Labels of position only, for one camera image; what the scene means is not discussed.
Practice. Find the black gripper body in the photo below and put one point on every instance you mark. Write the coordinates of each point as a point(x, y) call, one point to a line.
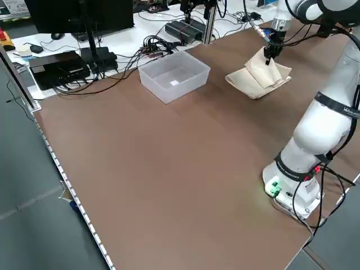
point(277, 38)

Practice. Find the cream-colored tablecloth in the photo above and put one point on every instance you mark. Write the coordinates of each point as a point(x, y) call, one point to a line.
point(253, 81)

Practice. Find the clear plastic box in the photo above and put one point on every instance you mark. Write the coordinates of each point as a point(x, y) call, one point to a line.
point(152, 81)

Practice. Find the black device box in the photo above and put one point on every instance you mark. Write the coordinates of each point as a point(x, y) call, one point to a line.
point(56, 67)

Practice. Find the black power adapter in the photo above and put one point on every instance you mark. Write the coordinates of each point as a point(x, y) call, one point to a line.
point(255, 16)

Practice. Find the black ribbed power supply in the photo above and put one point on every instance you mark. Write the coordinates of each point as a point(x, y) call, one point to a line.
point(182, 31)

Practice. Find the black monitor stand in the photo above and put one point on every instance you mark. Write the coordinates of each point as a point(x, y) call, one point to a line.
point(92, 53)

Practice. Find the black monitor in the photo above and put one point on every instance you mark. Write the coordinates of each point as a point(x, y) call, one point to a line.
point(78, 14)

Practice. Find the black computer mouse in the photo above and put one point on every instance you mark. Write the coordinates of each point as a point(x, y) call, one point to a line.
point(36, 49)
point(57, 36)

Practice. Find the red emergency stop button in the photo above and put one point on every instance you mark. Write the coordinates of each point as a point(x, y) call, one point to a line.
point(2, 35)

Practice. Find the aluminium profile post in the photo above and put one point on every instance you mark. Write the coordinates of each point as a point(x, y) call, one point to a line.
point(210, 25)
point(19, 81)

